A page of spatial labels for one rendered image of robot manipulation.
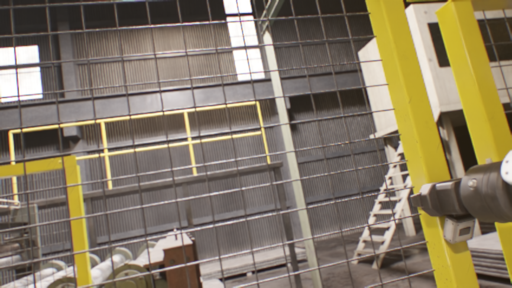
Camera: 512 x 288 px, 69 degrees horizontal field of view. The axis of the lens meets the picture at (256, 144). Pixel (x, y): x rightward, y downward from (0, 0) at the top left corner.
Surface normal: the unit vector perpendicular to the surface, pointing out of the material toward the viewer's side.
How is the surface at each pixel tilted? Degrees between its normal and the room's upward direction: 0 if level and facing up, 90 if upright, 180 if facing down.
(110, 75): 90
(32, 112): 90
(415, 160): 90
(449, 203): 90
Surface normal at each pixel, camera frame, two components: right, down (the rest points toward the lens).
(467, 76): -0.96, 0.14
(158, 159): 0.21, -0.19
